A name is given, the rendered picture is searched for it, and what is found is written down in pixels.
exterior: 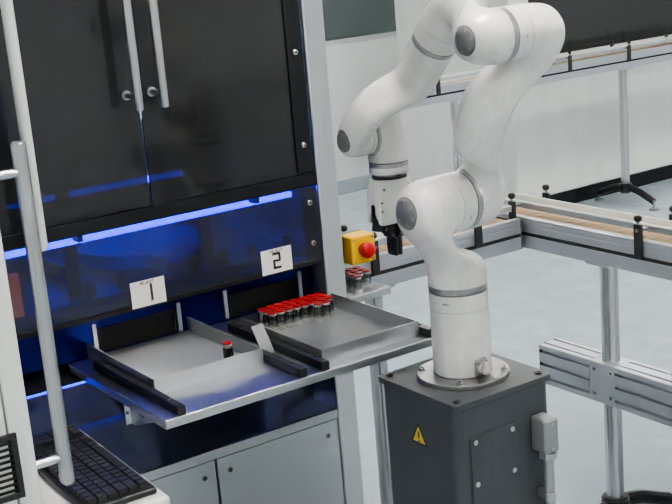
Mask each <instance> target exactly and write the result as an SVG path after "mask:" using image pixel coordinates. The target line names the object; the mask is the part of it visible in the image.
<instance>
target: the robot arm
mask: <svg viewBox="0 0 672 504"><path fill-rule="evenodd" d="M487 6H488V0H429V2H428V4H427V6H426V8H425V10H424V12H423V14H422V16H421V18H420V20H419V22H418V24H417V26H416V28H415V30H414V32H413V34H412V36H411V38H410V40H409V42H408V44H407V46H406V48H405V50H404V52H403V54H402V56H401V58H400V60H399V62H398V64H397V66H396V67H395V68H394V69H393V70H392V71H391V72H389V73H388V74H386V75H384V76H382V77H381V78H379V79H378V80H376V81H375V82H373V83H372V84H370V85H369V86H368V87H367V88H365V89H364V90H363V91H362V92H361V93H360V94H359V95H358V96H357V97H356V98H355V100H354V101H353V102H352V104H351V105H350V107H349V109H348V110H347V112H346V114H345V116H344V118H343V120H342V122H341V124H340V127H339V130H338V134H337V145H338V148H339V150H340V151H341V152H342V153H343V154H344V155H346V156H348V157H360V156H365V155H368V162H369V173H370V174H371V175H372V178H370V179H369V181H368V188H367V218H368V222H369V223H372V231H375V232H382V233H383V234H384V236H386V237H387V249H388V253H389V254H391V255H395V256H398V255H401V254H403V245H402V236H403V235H405V236H406V238H407V239H408V240H409V241H410V242H411V243H412V244H413V245H414V246H415V247H416V249H417V250H418V251H419V253H420V254H421V256H422V258H423V260H424V262H425V265H426V269H427V278H428V292H429V307H430V322H431V337H432V351H433V360H431V361H429V362H427V363H425V364H423V365H422V366H420V368H419V369H418V371H417V378H418V380H419V382H421V383H422V384H423V385H425V386H427V387H431V388H434V389H439V390H446V391H469V390H478V389H483V388H488V387H491V386H494V385H497V384H499V383H501V382H503V381H504V380H505V379H507V378H508V376H509V373H510V369H509V365H508V364H507V363H506V362H504V361H503V360H500V359H498V358H495V357H492V354H491V336H490V319H489V301H488V283H487V271H486V265H485V262H484V260H483V258H482V257H481V256H480V255H479V254H477V253H475V252H473V251H471V250H467V249H463V248H458V247H457V246H456V244H455V242H454V239H453V234H454V233H456V232H460V231H464V230H468V229H472V228H475V227H479V226H482V225H485V224H487V223H489V222H490V221H492V220H493V219H494V218H496V216H497V215H498V214H499V212H500V211H501V209H502V207H503V204H504V200H505V184H504V179H503V174H502V169H501V162H500V150H501V144H502V141H503V137H504V135H505V132H506V129H507V127H508V124H509V121H510V119H511V116H512V113H513V111H514V109H515V107H516V106H517V104H518V102H519V101H520V99H521V98H522V97H523V96H524V94H525V93H526V92H527V91H528V90H529V89H530V88H531V86H532V85H533V84H534V83H535V82H536V81H537V80H538V79H539V78H540V77H541V76H542V75H543V74H544V73H545V72H546V71H547V70H548V69H549V68H550V67H551V65H552V64H553V63H554V61H555V60H556V58H557V57H558V55H559V53H560V51H561V49H562V46H563V43H564V39H565V25H564V22H563V20H562V18H561V16H560V14H559V13H558V12H557V11H556V10H555V9H554V8H553V7H551V6H549V5H547V4H543V3H523V4H515V5H508V6H500V7H494V8H487ZM454 53H456V54H457V55H458V56H459V57H460V58H461V59H463V60H465V61H467V62H469V63H472V64H476V65H487V66H486V67H485V68H484V69H483V70H482V71H480V72H479V73H478V74H477V75H476V76H475V77H474V78H473V79H472V80H471V82H470V83H469V84H468V86H467V87H466V89H465V91H464V93H463V95H462V98H461V100H460V103H459V106H458V109H457V113H456V116H455V120H454V124H453V131H452V139H453V143H454V146H455V148H456V150H457V151H458V153H459V154H460V155H461V156H462V157H463V158H464V160H463V163H462V165H461V166H460V168H459V169H457V170H456V171H452V172H448V173H444V174H439V175H435V176H431V177H427V178H423V179H419V180H417V181H414V182H412V183H411V179H410V176H409V174H407V172H408V171H409V162H408V148H407V135H406V121H405V108H407V107H409V106H411V105H413V104H415V103H418V102H420V101H422V100H423V99H425V98H426V97H428V96H429V95H430V94H431V92H432V91H433V90H434V88H435V86H436V85H437V83H438V81H439V79H440V78H441V76H442V74H443V72H444V71H445V69H446V67H447V65H448V64H449V62H450V60H451V58H452V57H453V55H454ZM380 225H381V226H380Z"/></svg>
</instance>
